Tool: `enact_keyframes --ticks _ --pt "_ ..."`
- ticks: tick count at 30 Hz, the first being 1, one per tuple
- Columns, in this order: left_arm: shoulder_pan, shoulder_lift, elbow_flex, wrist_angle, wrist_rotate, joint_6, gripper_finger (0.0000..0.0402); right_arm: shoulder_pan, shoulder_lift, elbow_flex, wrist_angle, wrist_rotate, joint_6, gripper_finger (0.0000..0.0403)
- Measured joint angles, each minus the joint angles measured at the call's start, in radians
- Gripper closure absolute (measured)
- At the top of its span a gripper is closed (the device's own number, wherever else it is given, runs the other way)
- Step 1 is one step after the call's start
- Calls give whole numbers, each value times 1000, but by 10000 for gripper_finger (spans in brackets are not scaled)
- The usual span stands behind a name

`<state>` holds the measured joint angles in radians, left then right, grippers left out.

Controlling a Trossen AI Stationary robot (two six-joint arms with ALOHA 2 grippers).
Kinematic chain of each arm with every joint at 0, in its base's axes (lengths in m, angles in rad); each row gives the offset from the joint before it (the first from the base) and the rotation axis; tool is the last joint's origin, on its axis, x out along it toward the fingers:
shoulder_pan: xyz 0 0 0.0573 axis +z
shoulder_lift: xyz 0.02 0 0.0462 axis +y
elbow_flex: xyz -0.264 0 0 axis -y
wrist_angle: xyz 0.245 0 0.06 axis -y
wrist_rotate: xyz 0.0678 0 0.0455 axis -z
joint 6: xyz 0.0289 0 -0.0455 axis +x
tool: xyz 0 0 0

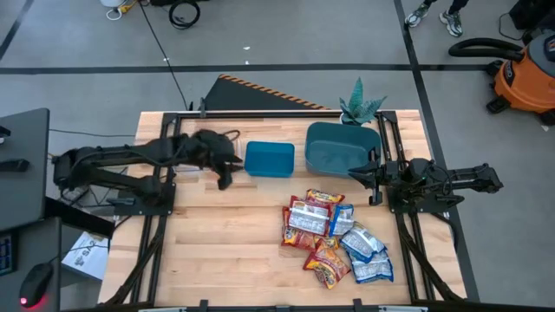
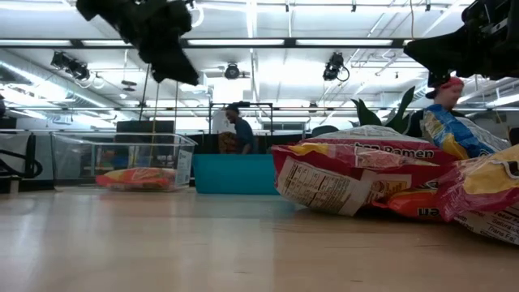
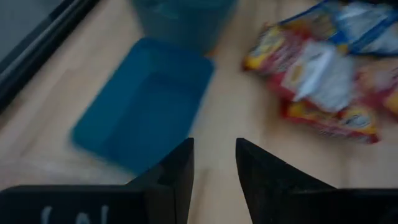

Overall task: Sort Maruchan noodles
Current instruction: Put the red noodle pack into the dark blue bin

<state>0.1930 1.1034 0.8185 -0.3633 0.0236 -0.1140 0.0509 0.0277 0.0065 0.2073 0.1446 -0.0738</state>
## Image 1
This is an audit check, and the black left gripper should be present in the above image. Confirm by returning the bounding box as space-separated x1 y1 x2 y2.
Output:
186 128 245 192

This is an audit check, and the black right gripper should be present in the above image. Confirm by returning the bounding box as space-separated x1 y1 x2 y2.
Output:
347 146 411 207

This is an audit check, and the orange Maruchan noodle pack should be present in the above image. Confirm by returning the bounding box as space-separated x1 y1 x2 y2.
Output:
313 235 342 253
304 188 346 205
302 244 352 290

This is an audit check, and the blue Maruchan noodle pack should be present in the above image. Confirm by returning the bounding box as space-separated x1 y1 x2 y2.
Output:
348 249 395 285
328 204 356 238
339 221 388 264

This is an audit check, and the red Maruchan noodle pack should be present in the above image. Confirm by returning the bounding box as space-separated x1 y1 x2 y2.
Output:
287 195 336 237
280 205 320 253

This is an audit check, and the small blue plastic bin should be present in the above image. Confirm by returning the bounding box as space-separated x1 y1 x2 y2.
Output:
244 140 297 179

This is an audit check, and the large teal plastic bin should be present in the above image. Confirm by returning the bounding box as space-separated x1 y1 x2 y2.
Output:
304 121 383 179

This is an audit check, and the black mat orange striped edge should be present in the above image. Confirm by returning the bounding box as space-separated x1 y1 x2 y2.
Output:
202 73 331 112

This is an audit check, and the teal artificial plant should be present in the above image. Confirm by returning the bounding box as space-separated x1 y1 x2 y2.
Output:
338 76 388 127

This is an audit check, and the person's shoe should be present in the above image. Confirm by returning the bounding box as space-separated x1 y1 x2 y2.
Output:
404 3 431 29
439 10 464 38

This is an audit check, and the white printed paper sheet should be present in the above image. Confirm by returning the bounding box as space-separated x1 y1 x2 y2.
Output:
61 231 110 282

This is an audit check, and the orange black shop vacuum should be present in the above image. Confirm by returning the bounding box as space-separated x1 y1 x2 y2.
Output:
448 29 555 127

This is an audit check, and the white round object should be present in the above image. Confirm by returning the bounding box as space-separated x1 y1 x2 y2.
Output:
100 0 127 22

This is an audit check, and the grey desk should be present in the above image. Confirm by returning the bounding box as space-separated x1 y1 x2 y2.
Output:
0 107 51 233

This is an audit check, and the black case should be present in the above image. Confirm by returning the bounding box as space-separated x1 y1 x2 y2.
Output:
508 0 555 44

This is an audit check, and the black computer mouse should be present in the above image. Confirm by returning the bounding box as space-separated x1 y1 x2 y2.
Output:
18 262 55 309

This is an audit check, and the device with blue screen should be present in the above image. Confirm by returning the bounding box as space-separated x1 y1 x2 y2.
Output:
0 233 16 276

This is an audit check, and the long black floor cable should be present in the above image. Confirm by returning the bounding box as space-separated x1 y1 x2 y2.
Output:
137 0 195 112

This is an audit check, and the thin black cable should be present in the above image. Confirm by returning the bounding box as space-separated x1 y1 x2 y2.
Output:
49 127 138 139

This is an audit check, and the coiled black cable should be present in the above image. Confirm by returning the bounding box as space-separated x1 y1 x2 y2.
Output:
167 0 202 31

